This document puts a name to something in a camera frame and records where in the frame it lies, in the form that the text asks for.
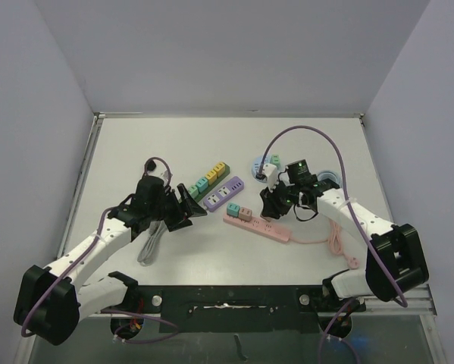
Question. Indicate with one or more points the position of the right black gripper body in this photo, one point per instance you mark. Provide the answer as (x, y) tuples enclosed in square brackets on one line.
[(271, 203)]

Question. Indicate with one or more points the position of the pink power strip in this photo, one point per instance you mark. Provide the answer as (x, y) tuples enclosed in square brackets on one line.
[(261, 227)]

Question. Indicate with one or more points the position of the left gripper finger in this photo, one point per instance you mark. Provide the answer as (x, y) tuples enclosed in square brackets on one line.
[(176, 225), (189, 206)]

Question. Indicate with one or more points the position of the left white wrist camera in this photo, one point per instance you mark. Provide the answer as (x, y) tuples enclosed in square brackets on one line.
[(164, 175)]

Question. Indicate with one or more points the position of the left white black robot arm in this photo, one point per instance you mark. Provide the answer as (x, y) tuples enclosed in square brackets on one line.
[(54, 299)]

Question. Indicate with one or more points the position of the yellow charger plug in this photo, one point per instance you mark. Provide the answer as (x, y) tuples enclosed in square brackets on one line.
[(220, 169), (211, 176)]

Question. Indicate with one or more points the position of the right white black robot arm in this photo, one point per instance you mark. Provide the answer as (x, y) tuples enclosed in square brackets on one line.
[(395, 261)]

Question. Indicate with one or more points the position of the purple power strip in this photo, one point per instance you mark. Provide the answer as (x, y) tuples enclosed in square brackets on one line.
[(223, 194)]

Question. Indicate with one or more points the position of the green power strip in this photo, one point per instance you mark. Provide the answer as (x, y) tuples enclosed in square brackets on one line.
[(216, 184)]

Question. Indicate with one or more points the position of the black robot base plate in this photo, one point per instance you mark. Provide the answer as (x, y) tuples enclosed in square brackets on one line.
[(225, 309)]

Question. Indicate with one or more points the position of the green charger plug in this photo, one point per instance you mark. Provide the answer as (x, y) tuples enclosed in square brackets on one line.
[(193, 191), (275, 160)]

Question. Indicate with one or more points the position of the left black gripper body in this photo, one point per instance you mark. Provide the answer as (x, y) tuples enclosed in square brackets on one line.
[(171, 207)]

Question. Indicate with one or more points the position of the aluminium frame rail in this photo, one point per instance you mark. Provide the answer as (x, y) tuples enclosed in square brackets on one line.
[(214, 253)]

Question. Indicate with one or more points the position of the blue round power socket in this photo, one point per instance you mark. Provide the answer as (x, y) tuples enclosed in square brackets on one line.
[(256, 165)]

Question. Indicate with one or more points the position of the teal charger plug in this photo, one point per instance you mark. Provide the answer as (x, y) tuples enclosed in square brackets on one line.
[(202, 184), (233, 209)]

